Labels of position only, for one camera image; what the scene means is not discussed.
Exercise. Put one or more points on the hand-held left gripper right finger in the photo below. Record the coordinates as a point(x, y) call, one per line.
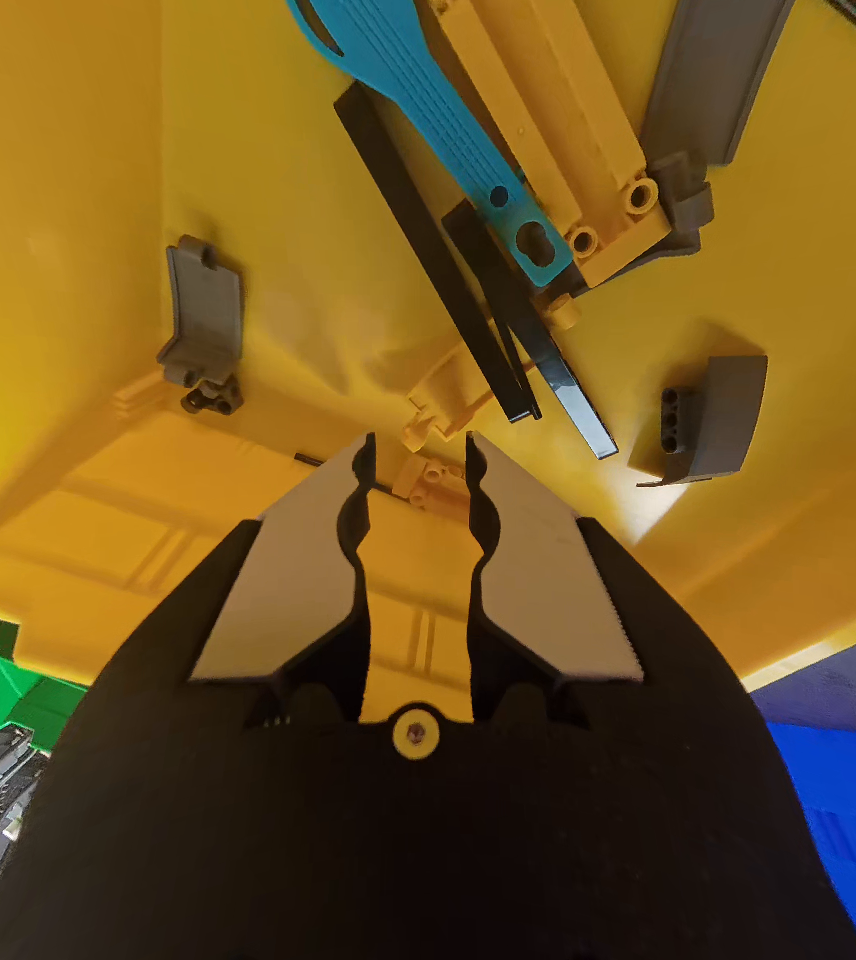
point(548, 592)

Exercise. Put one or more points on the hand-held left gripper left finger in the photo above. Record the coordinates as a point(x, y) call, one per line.
point(278, 592)

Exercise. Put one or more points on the small yellow lego connector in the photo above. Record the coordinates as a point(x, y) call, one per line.
point(424, 480)

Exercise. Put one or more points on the yellow bin with large parts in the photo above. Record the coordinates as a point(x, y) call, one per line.
point(60, 187)

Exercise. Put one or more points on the small black lego connector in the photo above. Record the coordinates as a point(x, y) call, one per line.
point(210, 401)

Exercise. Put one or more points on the wide grey curved lego panel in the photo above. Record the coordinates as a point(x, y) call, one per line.
point(728, 420)

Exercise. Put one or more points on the long black lego strip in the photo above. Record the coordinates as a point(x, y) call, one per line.
point(413, 217)

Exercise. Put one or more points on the teal lego separator tool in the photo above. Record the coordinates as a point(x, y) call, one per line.
point(435, 97)

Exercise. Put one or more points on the long grey lego panel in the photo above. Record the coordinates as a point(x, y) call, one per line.
point(713, 75)

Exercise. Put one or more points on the grey curved panel with clip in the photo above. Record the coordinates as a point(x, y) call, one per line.
point(206, 315)

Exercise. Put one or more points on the blue plastic bin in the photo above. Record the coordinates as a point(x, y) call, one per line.
point(848, 810)

